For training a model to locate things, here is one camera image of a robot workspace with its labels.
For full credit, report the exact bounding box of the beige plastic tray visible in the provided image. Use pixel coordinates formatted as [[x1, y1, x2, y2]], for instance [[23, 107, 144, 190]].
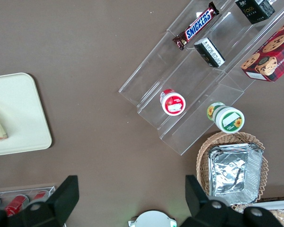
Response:
[[0, 72, 53, 157]]

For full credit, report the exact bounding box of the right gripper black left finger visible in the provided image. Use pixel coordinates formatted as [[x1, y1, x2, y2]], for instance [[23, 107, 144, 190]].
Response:
[[21, 175, 80, 227]]

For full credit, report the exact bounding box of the small black box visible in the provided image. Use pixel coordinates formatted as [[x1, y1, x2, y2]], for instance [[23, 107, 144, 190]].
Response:
[[194, 37, 226, 69], [234, 0, 276, 25]]

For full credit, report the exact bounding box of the white snack bin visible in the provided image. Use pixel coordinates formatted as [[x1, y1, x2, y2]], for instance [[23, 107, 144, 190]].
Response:
[[257, 198, 284, 227]]

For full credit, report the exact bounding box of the light wicker basket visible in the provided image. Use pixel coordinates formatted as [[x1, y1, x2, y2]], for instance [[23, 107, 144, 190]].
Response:
[[196, 131, 269, 211]]

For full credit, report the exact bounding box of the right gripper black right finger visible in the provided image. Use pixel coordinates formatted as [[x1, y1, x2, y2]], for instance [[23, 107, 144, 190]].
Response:
[[179, 174, 243, 227]]

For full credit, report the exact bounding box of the red tartan cookie box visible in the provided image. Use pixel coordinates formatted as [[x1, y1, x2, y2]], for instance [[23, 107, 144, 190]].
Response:
[[240, 16, 284, 83]]

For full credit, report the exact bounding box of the aluminium foil container stack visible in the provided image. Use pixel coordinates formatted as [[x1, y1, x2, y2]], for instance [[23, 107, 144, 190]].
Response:
[[207, 143, 263, 206]]

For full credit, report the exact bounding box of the green lid yogurt cup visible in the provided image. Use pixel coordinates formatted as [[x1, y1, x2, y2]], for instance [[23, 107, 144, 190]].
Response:
[[206, 102, 246, 134]]

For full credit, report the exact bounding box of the Snickers chocolate bar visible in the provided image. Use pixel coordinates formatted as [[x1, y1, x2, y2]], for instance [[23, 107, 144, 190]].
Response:
[[172, 1, 220, 52]]

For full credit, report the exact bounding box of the red lid yogurt cup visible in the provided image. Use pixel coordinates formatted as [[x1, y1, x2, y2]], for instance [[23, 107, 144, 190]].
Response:
[[159, 88, 186, 116]]

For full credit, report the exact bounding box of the clear acrylic bottle rack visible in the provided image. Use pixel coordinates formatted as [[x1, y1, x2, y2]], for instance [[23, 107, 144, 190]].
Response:
[[0, 185, 57, 227]]

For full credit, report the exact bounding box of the clear acrylic step display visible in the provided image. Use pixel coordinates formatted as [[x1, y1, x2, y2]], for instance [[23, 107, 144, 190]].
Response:
[[118, 0, 284, 156]]

